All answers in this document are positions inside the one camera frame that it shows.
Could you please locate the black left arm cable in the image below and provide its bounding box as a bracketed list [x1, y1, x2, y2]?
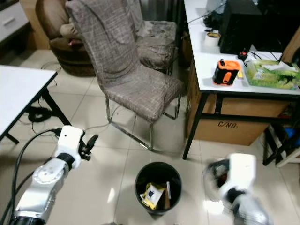
[1, 128, 62, 225]

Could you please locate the plaid chair with floral cushion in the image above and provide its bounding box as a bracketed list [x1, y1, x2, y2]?
[130, 0, 178, 73]

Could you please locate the black round rubbish bin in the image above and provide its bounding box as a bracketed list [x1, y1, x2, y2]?
[135, 161, 183, 217]

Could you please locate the green printed tray box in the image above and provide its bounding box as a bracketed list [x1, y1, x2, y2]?
[245, 58, 300, 90]

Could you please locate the small black red gadget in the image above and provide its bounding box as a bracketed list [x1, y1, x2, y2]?
[237, 50, 250, 62]

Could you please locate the white tape roll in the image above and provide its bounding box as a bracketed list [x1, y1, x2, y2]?
[203, 30, 222, 50]

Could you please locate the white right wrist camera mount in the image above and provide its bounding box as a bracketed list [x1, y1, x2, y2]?
[219, 153, 257, 200]

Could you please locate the black folding rack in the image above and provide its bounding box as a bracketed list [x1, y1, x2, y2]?
[262, 123, 300, 168]

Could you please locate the large brown cardboard box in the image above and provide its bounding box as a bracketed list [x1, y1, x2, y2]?
[186, 59, 290, 146]

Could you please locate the black coiled floor cable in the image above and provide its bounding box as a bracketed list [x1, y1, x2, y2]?
[27, 106, 53, 124]

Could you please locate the small white black-legged table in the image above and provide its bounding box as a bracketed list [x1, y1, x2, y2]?
[0, 65, 72, 145]

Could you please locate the yellow white trash packet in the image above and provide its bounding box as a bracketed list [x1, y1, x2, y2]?
[141, 182, 165, 210]

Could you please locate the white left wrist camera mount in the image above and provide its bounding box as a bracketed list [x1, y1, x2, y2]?
[56, 125, 85, 169]

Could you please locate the black monitor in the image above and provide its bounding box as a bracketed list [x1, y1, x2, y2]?
[255, 0, 300, 53]

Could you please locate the white drawer cabinet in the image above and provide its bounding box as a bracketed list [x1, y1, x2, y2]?
[0, 0, 29, 42]

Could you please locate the beige armchair cushion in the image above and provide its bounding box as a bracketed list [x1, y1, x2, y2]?
[60, 21, 82, 41]

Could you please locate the brown round armchair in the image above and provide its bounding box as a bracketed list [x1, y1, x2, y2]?
[35, 0, 97, 78]

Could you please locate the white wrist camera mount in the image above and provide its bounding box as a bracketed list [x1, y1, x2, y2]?
[219, 153, 257, 200]
[56, 125, 85, 169]

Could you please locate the white desk with black frame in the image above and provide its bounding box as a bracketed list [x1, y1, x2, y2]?
[182, 0, 300, 160]

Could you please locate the black computer case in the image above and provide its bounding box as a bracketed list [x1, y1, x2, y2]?
[217, 0, 264, 55]

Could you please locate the orange black handheld device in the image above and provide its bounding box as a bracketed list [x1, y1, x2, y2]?
[212, 59, 241, 87]

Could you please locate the plaid fabric covered chair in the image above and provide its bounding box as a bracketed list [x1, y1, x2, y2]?
[65, 0, 185, 151]

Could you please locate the brown cardboard trash piece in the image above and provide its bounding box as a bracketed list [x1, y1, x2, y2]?
[162, 181, 172, 210]

